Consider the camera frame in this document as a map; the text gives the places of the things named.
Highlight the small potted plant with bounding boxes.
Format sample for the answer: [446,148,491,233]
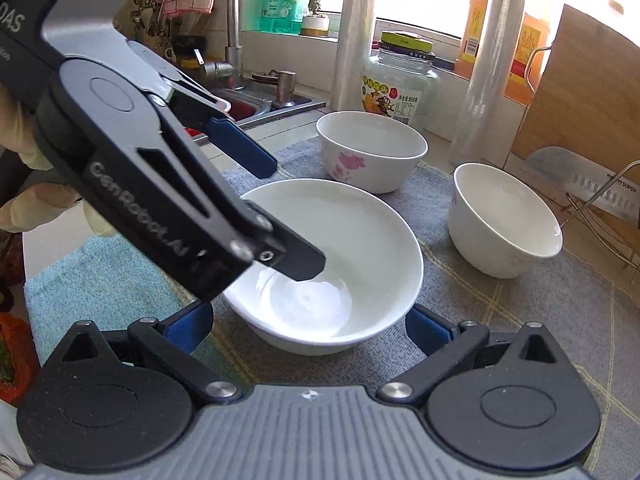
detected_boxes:
[300,0,331,37]

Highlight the bamboo cutting board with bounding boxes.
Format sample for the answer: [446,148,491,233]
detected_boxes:
[510,2,640,181]

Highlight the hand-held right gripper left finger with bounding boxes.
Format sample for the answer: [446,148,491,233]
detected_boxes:
[47,300,243,408]

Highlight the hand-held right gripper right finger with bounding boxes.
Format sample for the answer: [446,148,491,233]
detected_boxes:
[376,303,571,408]

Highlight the orange liquid bottle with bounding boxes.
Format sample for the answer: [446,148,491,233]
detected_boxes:
[454,0,551,106]

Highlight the steel sink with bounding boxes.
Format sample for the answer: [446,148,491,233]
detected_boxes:
[200,72,328,128]

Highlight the black-handled kitchen knife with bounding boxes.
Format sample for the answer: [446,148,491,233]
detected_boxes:
[525,146,640,226]

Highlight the metal sink cylinder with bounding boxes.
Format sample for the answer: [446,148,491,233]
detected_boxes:
[272,71,297,109]

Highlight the white bowl with purple flowers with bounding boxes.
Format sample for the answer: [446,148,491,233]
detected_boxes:
[447,162,564,280]

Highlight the glass jar with lid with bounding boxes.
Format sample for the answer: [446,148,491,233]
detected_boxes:
[361,30,441,128]

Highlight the metal wire knife rack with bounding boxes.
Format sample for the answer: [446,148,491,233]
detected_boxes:
[525,44,640,283]

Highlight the red plastic bag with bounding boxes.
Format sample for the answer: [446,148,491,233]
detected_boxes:
[0,310,42,406]

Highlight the person's left hand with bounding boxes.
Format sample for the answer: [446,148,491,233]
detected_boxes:
[0,82,118,238]

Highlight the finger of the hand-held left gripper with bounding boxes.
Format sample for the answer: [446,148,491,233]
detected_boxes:
[85,109,327,302]
[165,67,279,180]

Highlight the grey checked mat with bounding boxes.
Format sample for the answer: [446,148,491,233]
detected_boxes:
[165,137,640,461]

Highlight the white bowl with pink flowers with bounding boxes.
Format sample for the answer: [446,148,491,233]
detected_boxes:
[316,111,429,195]

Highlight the thick plastic wrap roll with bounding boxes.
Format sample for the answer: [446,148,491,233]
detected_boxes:
[447,0,528,166]

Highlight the plain white bowl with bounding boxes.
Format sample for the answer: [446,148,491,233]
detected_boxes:
[221,178,425,357]

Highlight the hanging kitchen utensils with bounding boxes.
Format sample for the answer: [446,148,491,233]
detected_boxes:
[115,7,211,78]

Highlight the thin plastic wrap roll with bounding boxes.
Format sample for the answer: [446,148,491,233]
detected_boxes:
[332,0,377,113]

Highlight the metal faucet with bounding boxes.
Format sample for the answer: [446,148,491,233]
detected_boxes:
[202,0,244,81]

